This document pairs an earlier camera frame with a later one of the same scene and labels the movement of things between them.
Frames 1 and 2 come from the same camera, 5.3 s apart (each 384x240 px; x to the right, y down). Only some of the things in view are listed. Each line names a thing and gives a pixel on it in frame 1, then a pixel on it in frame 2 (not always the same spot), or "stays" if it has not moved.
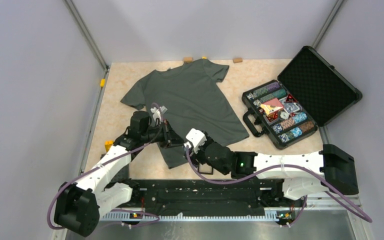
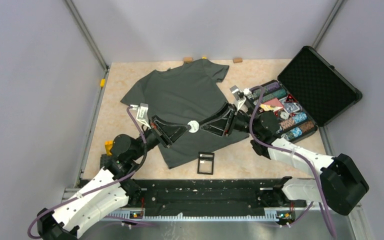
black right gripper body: [202, 158] -> [233, 113]
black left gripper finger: [172, 138] -> [183, 127]
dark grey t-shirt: [192, 94] stays
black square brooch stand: [205, 168] stays
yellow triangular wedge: [108, 144] stays
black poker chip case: [309, 93] stays
